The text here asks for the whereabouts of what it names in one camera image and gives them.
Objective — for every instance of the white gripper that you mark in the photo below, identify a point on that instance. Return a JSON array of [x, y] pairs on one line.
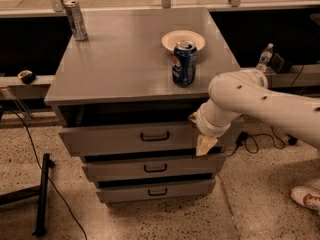
[[207, 126]]

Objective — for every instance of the grey top drawer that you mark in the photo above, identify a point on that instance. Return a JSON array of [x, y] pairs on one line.
[[129, 138]]

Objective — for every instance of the grey drawer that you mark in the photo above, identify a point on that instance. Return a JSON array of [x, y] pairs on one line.
[[129, 138], [156, 191], [153, 167]]

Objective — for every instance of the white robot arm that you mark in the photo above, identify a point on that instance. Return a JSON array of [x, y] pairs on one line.
[[246, 92]]

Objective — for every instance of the grey middle drawer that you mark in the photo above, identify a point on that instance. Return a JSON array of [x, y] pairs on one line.
[[153, 167]]

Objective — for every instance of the grey bottom drawer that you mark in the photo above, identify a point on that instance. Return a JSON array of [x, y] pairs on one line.
[[156, 191]]

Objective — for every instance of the grey drawer cabinet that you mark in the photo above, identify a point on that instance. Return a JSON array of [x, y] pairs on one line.
[[122, 75]]

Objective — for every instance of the blue pepsi can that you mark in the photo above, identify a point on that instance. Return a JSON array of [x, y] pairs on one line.
[[184, 63]]

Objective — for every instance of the white paper bowl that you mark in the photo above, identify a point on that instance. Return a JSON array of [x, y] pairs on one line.
[[170, 39]]

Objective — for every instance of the clear water bottle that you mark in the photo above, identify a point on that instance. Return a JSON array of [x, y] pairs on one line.
[[264, 58]]

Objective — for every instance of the small black box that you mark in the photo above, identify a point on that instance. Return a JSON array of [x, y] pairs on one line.
[[280, 65]]

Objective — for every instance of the white red sneaker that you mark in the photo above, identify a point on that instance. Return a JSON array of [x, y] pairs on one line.
[[307, 197]]

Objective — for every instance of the silver tall can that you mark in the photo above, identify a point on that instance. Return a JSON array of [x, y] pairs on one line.
[[76, 21]]

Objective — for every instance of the black round tape measure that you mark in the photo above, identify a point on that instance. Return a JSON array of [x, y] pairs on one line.
[[26, 76]]

